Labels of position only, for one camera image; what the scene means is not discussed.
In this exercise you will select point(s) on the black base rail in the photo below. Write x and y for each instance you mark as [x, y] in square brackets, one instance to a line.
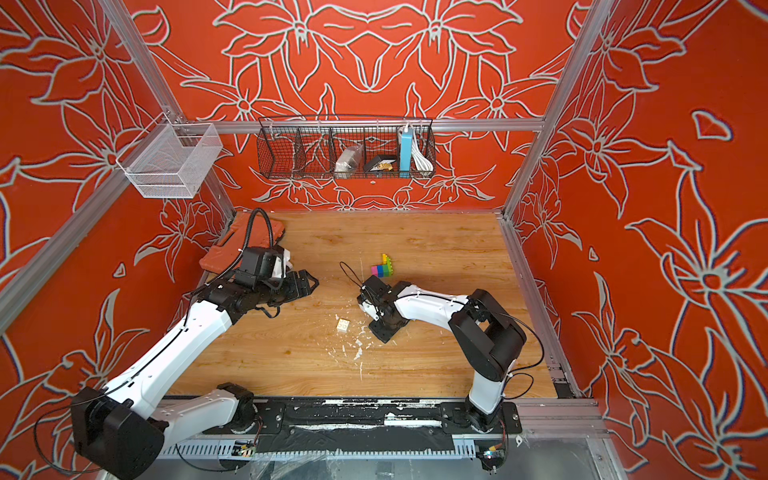
[372, 427]

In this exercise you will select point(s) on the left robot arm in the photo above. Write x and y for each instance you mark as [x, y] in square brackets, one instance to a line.
[122, 429]

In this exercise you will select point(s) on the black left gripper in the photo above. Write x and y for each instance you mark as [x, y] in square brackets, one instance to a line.
[296, 290]

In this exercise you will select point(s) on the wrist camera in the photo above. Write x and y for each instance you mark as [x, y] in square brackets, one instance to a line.
[371, 297]
[261, 264]

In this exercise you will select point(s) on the orange tool case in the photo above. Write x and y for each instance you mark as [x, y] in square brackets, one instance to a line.
[224, 251]

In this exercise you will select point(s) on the white wire basket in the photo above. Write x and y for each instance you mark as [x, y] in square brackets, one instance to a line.
[172, 161]

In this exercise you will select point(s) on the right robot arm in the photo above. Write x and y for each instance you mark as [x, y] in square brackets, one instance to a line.
[490, 339]

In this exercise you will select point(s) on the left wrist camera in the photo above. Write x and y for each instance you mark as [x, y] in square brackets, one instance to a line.
[261, 264]

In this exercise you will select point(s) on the black item in basket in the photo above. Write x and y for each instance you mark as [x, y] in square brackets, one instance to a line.
[381, 164]

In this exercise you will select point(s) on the grey packet in basket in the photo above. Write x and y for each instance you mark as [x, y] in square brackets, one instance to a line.
[347, 163]

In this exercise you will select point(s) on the black wire basket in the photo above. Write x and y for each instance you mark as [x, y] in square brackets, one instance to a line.
[307, 147]

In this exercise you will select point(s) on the white lego brick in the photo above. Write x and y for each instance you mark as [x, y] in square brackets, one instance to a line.
[342, 326]

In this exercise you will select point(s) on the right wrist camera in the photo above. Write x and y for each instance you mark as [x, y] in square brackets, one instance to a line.
[371, 297]

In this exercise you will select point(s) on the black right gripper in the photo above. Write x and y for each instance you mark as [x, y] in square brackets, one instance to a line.
[379, 334]

